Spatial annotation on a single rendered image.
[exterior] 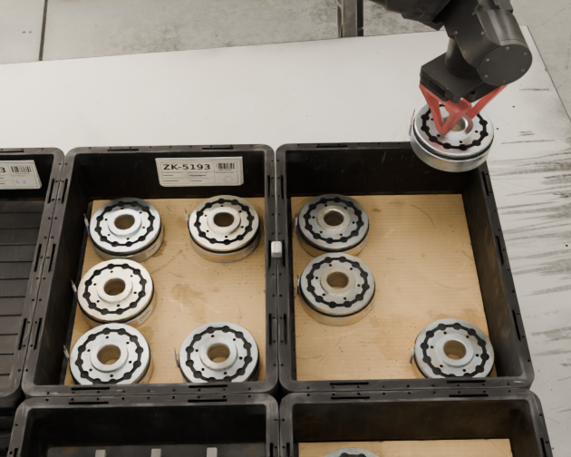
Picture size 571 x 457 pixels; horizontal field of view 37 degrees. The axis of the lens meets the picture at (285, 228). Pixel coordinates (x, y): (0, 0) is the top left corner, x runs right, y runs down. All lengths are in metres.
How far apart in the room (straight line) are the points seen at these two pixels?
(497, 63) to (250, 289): 0.48
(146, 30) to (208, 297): 1.87
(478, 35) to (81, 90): 0.97
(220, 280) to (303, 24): 1.84
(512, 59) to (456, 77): 0.12
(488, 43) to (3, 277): 0.74
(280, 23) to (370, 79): 1.29
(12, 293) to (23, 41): 1.84
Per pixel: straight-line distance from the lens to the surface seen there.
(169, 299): 1.21
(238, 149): 1.24
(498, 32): 0.94
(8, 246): 1.32
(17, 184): 1.34
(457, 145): 1.11
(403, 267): 1.24
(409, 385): 1.02
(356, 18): 1.93
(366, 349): 1.16
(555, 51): 2.98
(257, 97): 1.66
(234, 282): 1.22
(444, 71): 1.05
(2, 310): 1.25
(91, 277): 1.21
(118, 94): 1.69
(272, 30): 2.94
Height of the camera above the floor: 1.82
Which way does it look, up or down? 51 degrees down
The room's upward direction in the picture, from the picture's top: straight up
